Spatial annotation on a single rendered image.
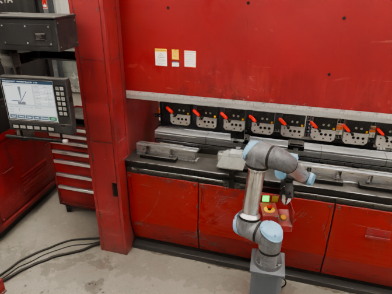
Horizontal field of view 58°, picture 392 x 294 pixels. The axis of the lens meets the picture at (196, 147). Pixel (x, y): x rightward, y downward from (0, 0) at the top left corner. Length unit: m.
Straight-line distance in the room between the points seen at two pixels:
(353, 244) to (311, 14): 1.59
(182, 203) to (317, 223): 1.01
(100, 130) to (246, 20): 1.27
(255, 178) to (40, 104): 1.41
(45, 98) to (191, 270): 1.73
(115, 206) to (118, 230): 0.23
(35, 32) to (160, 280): 1.97
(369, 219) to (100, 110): 2.01
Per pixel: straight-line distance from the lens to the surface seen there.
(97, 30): 2.47
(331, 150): 2.87
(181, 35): 2.46
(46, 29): 2.29
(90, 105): 2.64
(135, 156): 2.84
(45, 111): 2.42
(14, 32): 2.41
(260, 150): 1.73
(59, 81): 2.30
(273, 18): 2.33
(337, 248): 2.84
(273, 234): 1.84
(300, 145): 2.77
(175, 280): 2.97
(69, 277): 3.15
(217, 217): 2.79
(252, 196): 1.83
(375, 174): 2.67
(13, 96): 2.52
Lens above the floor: 2.12
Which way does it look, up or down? 25 degrees down
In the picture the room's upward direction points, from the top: 1 degrees clockwise
